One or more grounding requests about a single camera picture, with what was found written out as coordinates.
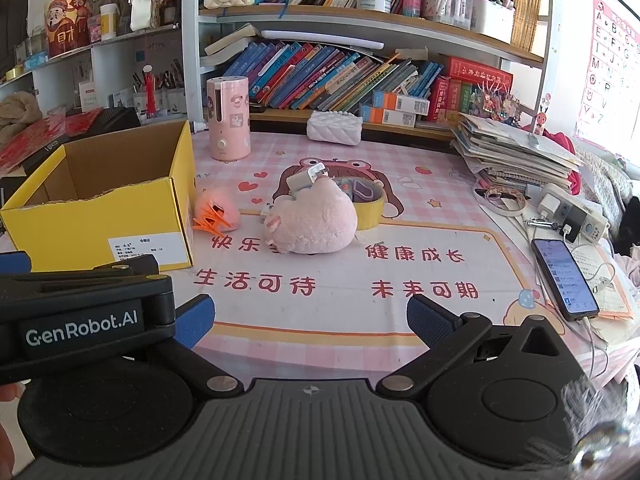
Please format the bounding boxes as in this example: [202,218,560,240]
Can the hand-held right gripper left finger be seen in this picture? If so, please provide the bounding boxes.
[150,294,246,400]

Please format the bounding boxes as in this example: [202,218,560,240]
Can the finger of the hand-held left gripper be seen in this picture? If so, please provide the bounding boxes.
[0,251,166,295]

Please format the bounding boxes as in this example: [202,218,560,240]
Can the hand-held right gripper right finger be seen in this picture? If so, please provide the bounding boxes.
[376,294,571,398]

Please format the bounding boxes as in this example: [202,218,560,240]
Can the yellow cardboard box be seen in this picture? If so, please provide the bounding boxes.
[0,120,197,273]

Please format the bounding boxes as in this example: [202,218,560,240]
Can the yellow tape roll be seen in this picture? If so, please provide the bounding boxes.
[349,179,387,231]

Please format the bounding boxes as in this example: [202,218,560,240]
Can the pink fuzzy orange hair clip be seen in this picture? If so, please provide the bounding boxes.
[192,186,242,234]

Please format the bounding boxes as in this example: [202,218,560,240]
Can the pink plush pig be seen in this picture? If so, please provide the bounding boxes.
[260,177,359,255]

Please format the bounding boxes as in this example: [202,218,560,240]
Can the white power adapter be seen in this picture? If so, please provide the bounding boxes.
[286,160,330,195]

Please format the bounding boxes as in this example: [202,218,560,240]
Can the pink cartoon desk mat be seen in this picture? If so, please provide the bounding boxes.
[189,127,611,396]

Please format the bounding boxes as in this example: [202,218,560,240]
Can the red packets bundle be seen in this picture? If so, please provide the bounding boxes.
[0,111,103,173]

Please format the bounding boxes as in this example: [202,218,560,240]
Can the black flat box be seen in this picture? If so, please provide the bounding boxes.
[42,131,68,155]

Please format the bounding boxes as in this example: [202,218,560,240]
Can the roll of clear tape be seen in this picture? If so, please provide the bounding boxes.
[474,186,531,219]

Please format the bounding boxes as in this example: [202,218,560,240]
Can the black smartphone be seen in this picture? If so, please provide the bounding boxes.
[531,238,600,322]

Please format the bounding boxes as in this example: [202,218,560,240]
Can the metal drafting compass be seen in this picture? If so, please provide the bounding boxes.
[523,216,562,232]

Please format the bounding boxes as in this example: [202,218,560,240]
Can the beige scarf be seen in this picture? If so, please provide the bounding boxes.
[0,92,42,131]

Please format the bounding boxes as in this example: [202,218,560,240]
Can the white plugged charger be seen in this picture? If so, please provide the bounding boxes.
[537,195,563,219]

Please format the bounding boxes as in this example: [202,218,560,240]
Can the black textured case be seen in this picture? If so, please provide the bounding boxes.
[92,107,142,132]

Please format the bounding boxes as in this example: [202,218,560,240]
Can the white red-label card box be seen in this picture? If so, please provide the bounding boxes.
[77,80,98,111]

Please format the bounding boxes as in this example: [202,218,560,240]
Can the white power strip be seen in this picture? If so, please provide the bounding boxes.
[537,183,609,242]

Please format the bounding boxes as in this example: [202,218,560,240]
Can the stack of papers and notebooks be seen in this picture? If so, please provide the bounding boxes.
[451,112,585,192]

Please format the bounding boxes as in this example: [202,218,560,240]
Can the open exercise notebook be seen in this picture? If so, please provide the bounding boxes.
[570,242,640,322]

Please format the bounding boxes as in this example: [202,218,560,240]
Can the orange white carton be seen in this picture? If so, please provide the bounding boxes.
[360,105,417,128]
[371,91,431,116]

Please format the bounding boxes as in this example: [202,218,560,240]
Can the pink cartoon humidifier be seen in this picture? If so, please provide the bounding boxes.
[206,76,250,162]

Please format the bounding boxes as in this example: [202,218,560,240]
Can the white quilted purse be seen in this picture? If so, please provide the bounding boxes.
[306,110,364,147]

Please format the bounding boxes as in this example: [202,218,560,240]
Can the red standing dictionary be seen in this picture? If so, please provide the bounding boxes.
[429,76,452,122]

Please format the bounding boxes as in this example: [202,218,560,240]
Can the red tassel ornament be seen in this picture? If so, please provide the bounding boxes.
[142,64,157,117]

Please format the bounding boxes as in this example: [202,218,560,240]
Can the red pink cloth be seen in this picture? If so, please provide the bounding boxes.
[542,129,582,196]

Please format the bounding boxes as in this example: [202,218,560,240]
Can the pen holders with pens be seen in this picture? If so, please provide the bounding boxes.
[131,59,187,122]

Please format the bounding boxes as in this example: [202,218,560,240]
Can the colourful beaded ornament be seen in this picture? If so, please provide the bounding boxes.
[472,82,525,125]

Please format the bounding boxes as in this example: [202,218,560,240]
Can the grey floral bedding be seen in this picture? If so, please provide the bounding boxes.
[572,137,640,271]

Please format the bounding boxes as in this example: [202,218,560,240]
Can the red fortune god figure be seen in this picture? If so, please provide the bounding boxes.
[45,0,95,59]

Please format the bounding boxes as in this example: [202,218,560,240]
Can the white shelf unit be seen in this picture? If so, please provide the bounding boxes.
[0,22,183,126]

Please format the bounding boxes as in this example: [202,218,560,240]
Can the red thick dictionary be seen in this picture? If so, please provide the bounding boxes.
[444,56,514,93]

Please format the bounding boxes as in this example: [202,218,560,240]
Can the white jar yellow label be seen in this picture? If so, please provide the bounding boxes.
[100,4,119,39]

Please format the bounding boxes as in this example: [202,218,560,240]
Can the slanted row of colourful books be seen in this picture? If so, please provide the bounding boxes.
[222,41,446,112]

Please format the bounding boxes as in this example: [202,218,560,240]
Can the thick open book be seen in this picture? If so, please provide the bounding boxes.
[201,24,262,67]

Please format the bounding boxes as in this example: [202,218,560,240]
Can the white-framed wooden bookshelf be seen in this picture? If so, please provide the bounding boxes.
[181,0,557,143]

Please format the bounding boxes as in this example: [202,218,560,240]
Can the white rolled paper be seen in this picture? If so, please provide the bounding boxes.
[260,29,387,55]

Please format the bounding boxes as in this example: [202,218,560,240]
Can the white pen box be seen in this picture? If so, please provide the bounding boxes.
[471,0,517,45]

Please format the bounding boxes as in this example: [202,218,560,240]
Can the row of yellow books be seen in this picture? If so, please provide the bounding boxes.
[510,0,544,57]

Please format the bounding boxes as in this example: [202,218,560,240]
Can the white cable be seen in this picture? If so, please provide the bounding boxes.
[562,225,618,381]

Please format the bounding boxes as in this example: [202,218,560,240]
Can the alphabet wall poster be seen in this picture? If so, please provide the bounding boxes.
[574,0,640,147]

